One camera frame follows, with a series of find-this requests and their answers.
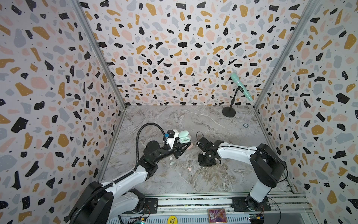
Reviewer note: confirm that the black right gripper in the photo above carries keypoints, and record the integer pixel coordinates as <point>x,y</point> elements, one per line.
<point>205,155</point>

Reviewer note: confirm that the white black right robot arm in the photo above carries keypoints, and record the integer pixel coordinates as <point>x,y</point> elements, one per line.
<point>267,166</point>

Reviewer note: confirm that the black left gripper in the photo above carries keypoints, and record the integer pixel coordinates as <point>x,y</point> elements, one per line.
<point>178,151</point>

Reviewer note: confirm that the yellow round sticker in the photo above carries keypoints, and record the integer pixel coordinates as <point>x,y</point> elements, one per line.
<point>172,220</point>

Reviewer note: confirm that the aluminium corner post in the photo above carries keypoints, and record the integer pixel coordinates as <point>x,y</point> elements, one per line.
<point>95,46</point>
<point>307,13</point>

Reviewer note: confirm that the pink square sticker card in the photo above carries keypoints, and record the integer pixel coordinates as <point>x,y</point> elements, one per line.
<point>217,216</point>

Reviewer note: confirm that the mint green earbud case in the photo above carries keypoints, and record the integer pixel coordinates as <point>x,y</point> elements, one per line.
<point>184,137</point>

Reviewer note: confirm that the black microphone stand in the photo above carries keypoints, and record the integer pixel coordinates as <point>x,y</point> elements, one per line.
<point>230,111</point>

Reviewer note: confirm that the right aluminium corner post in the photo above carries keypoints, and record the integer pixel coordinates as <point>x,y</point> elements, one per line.
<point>307,13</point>

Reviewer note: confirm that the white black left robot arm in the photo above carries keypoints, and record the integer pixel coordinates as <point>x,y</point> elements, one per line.
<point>101,202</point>

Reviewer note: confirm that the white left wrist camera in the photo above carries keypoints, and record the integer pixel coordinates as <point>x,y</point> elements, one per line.
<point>170,137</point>

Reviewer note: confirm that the left aluminium corner post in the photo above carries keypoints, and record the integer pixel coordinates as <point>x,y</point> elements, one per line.
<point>95,46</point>

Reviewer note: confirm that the mint green toy microphone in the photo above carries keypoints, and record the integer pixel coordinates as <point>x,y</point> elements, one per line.
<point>241,86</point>

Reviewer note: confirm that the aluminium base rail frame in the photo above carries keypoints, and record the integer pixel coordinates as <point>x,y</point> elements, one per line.
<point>286,208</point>

